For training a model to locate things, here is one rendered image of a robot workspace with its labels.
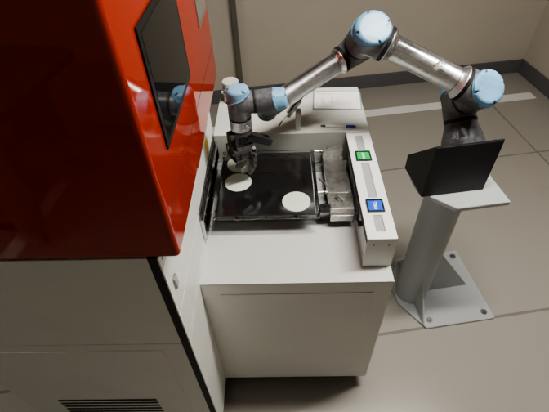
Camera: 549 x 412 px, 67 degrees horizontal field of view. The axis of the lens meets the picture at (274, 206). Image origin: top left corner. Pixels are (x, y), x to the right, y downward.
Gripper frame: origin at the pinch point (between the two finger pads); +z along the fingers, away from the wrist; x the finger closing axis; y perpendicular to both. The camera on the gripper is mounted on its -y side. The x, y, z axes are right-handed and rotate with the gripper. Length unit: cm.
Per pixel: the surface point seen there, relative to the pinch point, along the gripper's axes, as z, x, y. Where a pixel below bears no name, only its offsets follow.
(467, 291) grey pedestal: 92, 58, -91
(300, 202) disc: 2.9, 22.1, -6.4
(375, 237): -3, 53, -12
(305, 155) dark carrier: 2.9, 2.3, -24.0
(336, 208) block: 2.2, 32.6, -14.1
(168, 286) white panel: -19, 43, 49
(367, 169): -2.6, 27.5, -32.6
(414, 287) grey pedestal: 77, 45, -61
